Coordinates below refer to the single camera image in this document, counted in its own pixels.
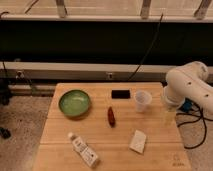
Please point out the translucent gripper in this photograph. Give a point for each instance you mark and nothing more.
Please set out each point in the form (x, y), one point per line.
(170, 112)

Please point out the white ceramic cup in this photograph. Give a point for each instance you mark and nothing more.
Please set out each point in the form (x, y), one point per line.
(142, 100)

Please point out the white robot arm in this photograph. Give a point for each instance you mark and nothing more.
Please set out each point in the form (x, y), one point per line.
(186, 81)

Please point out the green ceramic bowl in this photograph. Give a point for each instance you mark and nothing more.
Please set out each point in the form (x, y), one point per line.
(74, 103)

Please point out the blue box on floor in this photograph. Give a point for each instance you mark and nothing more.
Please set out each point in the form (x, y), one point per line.
(187, 106)

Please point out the black rectangular block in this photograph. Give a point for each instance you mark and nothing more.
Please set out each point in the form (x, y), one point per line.
(120, 94)

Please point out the dark red elongated object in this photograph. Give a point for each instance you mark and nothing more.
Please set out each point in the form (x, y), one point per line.
(111, 118)

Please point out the white tube with label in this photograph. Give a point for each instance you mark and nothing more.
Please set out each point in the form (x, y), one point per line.
(88, 155)

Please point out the black object left floor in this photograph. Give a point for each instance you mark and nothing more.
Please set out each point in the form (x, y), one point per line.
(5, 133)

